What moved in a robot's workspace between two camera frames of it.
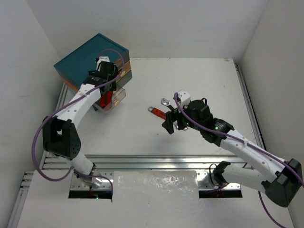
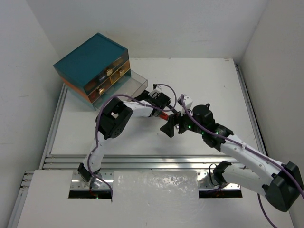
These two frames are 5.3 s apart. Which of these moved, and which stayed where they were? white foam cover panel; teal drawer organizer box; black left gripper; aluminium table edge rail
Moved: black left gripper
Stayed: aluminium table edge rail; white foam cover panel; teal drawer organizer box
